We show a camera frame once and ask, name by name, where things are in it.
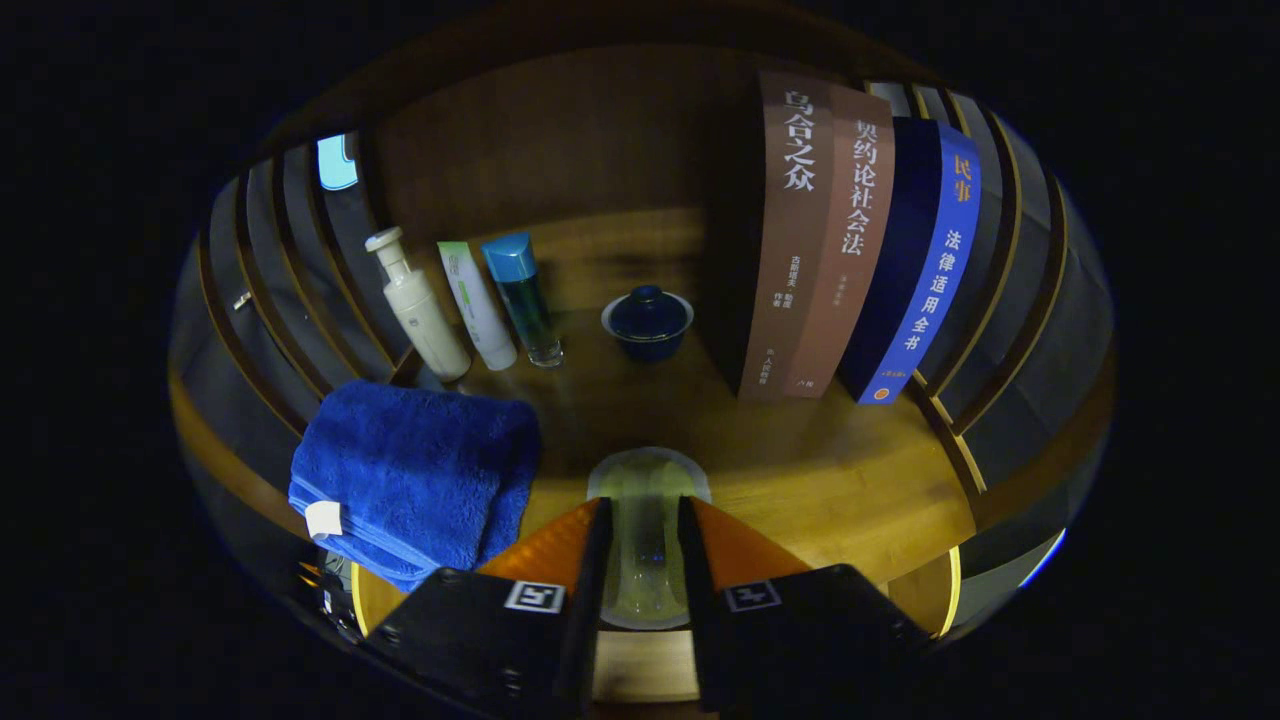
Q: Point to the wooden countertop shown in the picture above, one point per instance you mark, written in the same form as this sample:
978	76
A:
800	470

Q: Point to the wooden cabinet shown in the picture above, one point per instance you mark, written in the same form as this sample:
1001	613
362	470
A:
560	140

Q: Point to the white pump bottle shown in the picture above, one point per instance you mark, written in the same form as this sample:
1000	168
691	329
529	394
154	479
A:
425	320

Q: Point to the blue folded towel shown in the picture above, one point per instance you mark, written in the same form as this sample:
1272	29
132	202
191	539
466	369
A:
410	470

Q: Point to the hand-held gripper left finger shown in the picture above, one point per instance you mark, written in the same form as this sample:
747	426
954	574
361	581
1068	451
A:
592	600

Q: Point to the blue book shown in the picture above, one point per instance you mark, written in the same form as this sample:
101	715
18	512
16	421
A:
935	270

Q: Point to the reddish brown book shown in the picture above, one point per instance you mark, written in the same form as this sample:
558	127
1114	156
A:
850	260

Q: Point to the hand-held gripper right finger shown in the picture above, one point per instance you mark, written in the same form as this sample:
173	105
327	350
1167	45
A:
700	640

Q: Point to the blue lidded teacup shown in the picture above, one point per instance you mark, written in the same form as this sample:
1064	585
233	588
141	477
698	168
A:
648	320

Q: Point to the white green tube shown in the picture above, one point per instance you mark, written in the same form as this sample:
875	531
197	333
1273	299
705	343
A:
478	310

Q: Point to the dark brown book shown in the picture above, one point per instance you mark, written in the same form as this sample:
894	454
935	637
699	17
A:
795	250

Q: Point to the teal bottle blue cap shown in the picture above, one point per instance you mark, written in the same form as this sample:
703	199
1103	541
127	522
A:
525	300

